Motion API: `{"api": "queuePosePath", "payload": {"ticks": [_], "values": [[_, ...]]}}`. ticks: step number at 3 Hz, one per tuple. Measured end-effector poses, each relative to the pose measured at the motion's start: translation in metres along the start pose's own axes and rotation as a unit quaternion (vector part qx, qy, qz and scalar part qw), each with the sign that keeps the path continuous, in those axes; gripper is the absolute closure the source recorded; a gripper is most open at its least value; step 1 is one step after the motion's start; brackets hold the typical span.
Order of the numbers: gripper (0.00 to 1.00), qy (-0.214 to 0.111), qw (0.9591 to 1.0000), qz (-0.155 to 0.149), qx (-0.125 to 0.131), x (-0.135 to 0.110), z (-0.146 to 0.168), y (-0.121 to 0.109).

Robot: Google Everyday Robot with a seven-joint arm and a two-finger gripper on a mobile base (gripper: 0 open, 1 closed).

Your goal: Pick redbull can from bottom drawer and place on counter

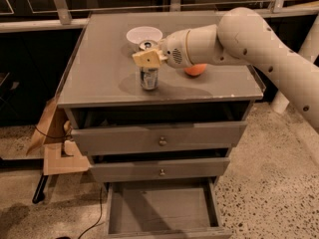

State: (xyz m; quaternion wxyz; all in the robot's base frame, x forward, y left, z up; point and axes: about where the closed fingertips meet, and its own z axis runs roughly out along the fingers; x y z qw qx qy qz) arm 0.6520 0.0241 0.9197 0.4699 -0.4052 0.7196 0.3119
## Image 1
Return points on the black bar on floor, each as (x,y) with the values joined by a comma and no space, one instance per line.
(39,192)

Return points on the white diagonal pole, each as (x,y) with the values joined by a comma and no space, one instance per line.
(310,51)

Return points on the bottom grey drawer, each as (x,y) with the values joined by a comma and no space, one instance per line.
(164,209)

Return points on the top grey drawer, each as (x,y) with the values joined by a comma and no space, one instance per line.
(158,127)

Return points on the redbull can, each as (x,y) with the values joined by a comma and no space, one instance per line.
(148,76)

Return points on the white ceramic bowl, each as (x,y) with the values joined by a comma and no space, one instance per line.
(143,33)

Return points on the grey drawer cabinet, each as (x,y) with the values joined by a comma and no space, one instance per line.
(103,73)

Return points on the grey drawer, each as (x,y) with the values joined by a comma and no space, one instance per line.
(158,127)
(160,165)
(164,209)

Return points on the orange fruit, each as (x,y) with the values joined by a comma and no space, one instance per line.
(196,70)

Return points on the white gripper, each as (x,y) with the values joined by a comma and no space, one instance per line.
(174,49)

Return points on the middle grey drawer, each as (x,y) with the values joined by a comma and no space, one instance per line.
(160,165)

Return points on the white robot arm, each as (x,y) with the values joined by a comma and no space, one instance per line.
(242,37)

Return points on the metal railing frame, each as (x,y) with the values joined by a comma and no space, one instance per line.
(60,7)

